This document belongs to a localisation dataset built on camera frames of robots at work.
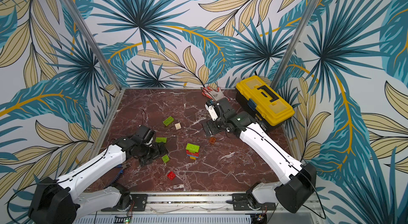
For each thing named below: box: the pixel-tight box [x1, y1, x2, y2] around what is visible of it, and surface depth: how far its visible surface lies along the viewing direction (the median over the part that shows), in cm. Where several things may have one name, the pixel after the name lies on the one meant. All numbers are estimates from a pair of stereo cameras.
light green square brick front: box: [161, 154, 170, 163], surface depth 87 cm
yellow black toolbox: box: [235, 75, 295, 132], surface depth 94 cm
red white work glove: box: [201, 86, 231, 101], surface depth 119 cm
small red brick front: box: [166, 170, 176, 181], surface depth 83 cm
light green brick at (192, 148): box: [185, 142, 201, 154], surface depth 80 cm
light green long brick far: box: [162, 115, 175, 127], surface depth 102 cm
